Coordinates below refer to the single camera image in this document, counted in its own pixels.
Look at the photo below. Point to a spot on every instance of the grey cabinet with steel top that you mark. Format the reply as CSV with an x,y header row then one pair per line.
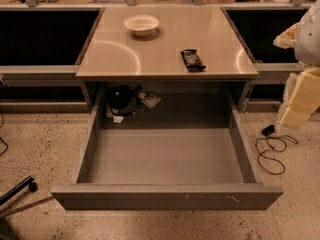
x,y
117,57

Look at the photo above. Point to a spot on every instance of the white label card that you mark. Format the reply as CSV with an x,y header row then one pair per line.
x,y
151,100

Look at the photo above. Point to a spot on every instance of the black bag under cabinet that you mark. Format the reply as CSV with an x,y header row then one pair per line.
x,y
119,97

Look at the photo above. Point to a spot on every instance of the black stand leg with caster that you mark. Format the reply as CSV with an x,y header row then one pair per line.
x,y
28,182

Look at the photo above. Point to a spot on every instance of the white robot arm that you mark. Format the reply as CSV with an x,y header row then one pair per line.
x,y
307,39

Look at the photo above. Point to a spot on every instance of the grey metal hooked rod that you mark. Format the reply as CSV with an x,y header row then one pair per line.
x,y
25,207

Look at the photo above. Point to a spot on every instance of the white paper bowl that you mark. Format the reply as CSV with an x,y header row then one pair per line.
x,y
141,25

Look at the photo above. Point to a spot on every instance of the black power adapter with cable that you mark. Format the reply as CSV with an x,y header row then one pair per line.
x,y
268,146

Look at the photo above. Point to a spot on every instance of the black snack bar wrapper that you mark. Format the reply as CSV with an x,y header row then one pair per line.
x,y
192,61

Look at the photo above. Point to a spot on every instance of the grey top drawer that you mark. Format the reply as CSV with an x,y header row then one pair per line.
x,y
189,152

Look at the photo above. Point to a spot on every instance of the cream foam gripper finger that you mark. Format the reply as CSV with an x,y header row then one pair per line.
x,y
301,98
287,38

